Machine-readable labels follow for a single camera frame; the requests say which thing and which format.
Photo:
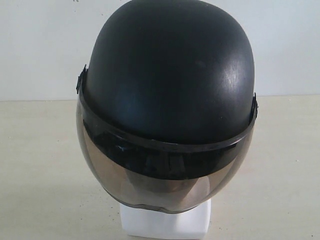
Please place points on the black helmet with tinted visor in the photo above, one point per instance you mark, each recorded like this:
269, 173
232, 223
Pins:
166, 107

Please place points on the white mannequin head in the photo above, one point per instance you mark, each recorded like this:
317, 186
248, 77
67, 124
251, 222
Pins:
165, 222

